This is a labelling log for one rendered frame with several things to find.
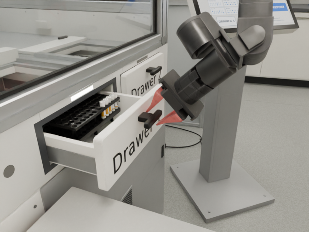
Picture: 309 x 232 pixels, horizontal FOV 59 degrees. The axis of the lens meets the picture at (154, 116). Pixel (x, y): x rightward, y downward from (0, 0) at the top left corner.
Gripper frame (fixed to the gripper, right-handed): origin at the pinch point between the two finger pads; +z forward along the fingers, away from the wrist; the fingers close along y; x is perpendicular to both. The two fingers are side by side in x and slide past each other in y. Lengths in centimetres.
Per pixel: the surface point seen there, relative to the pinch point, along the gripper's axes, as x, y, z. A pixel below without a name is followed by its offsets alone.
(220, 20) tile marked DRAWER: -76, 8, -8
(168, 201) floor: -66, -50, 76
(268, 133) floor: -174, -87, 39
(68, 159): 15.9, 4.9, 10.8
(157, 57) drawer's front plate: -37.4, 11.8, 8.0
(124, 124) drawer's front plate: 9.7, 3.0, -0.1
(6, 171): 25.0, 10.0, 12.6
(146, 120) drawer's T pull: 5.4, 0.7, -1.5
